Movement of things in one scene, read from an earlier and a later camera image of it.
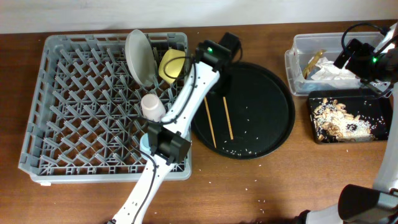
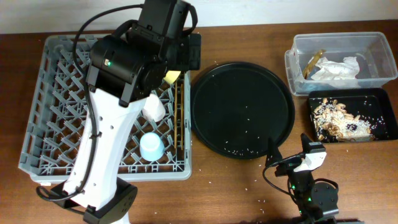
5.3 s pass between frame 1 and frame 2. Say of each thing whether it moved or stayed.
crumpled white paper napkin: stayed
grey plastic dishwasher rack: stayed
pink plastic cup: stayed
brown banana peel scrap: stayed
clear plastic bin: stayed
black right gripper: moved
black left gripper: moved
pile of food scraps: stayed
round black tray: stayed
